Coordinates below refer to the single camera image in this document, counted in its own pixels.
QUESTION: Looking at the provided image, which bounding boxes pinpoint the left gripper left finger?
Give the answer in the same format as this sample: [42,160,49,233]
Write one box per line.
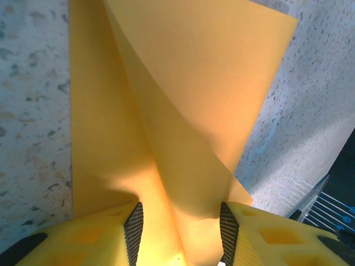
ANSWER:
[0,201,145,266]

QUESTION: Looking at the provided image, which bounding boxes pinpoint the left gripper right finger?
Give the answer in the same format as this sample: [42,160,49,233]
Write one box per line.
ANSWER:
[218,201,355,266]

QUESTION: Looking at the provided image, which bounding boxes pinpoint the orange paper sheet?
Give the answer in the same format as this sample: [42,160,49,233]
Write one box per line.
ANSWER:
[68,0,300,266]

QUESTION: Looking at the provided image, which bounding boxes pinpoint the aluminium table side rail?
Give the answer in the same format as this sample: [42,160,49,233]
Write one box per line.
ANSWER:
[286,173,331,222]

